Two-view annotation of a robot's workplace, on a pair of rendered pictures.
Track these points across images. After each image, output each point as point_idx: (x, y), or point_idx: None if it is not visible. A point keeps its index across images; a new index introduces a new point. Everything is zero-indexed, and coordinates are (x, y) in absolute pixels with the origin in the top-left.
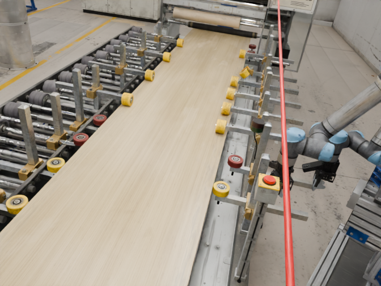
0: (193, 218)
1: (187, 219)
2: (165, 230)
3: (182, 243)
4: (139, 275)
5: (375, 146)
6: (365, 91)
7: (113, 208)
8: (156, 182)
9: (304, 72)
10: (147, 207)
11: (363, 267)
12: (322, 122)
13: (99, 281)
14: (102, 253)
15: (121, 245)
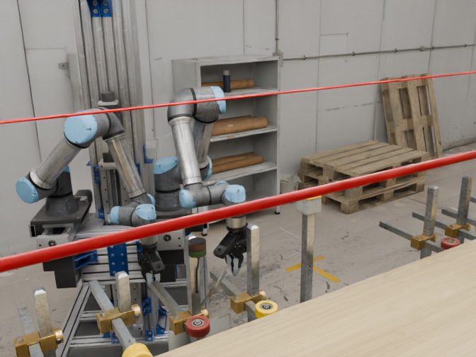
0: (333, 299)
1: (340, 301)
2: (371, 303)
3: (364, 290)
4: (418, 290)
5: (146, 194)
6: (188, 132)
7: (416, 343)
8: (338, 346)
9: None
10: (374, 327)
11: (104, 353)
12: (197, 182)
13: (456, 299)
14: (446, 314)
15: (424, 312)
